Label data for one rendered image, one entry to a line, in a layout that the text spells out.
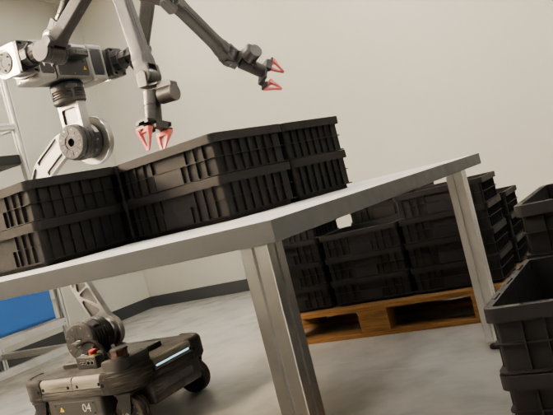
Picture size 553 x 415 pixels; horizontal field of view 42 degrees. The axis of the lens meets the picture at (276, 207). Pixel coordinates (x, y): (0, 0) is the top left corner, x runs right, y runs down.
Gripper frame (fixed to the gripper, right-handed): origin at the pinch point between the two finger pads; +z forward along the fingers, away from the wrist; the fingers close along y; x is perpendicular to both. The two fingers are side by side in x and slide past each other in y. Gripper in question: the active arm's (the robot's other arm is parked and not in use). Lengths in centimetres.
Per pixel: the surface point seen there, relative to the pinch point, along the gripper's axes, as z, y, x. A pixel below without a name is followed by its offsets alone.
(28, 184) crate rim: 18, -52, -10
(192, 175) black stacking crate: 19.2, -20.8, -38.5
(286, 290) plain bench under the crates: 55, -47, -90
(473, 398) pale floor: 88, 55, -72
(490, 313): 62, -42, -126
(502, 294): 59, -33, -125
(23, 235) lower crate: 30, -49, -2
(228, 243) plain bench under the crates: 46, -59, -87
